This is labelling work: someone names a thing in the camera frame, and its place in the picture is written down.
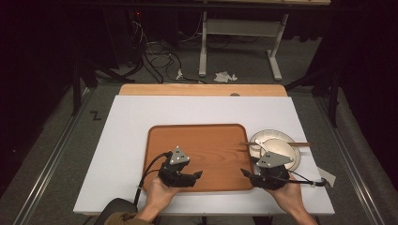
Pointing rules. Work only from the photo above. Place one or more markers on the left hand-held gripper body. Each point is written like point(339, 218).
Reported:
point(175, 168)

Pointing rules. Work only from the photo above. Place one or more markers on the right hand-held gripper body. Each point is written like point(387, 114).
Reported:
point(271, 175)

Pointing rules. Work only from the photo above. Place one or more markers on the person's right hand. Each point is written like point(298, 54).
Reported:
point(289, 197)

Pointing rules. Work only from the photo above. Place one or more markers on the person's left hand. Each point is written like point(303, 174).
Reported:
point(159, 195)

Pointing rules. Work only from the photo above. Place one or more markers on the brown wooden tray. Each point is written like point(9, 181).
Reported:
point(212, 150)

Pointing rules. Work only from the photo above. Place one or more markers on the small white plate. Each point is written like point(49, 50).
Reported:
point(281, 148)

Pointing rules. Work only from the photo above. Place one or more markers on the white spoon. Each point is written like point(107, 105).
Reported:
point(260, 144)

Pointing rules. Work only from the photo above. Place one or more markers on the large white plate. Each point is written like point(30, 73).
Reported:
point(256, 137)

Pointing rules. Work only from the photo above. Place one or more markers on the brown wooden chopstick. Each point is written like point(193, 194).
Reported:
point(300, 143)

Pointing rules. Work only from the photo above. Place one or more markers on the white paper tag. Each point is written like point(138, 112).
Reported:
point(328, 177)

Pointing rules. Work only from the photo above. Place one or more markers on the white table board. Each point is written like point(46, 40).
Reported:
point(131, 125)

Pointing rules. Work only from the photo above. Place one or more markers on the light wooden table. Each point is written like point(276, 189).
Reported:
point(187, 90)

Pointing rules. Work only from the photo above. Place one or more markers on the small white paper scrap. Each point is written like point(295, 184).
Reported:
point(179, 75)

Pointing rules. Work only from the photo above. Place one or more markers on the crumpled white paper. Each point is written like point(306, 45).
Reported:
point(223, 77)

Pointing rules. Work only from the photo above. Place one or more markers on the black metal stand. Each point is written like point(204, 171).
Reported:
point(76, 90)
point(334, 93)

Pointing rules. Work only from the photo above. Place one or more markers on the metal floor rail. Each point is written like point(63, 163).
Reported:
point(347, 156)
point(47, 168)

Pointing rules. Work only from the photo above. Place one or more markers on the white metal desk frame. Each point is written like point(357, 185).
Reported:
point(241, 27)

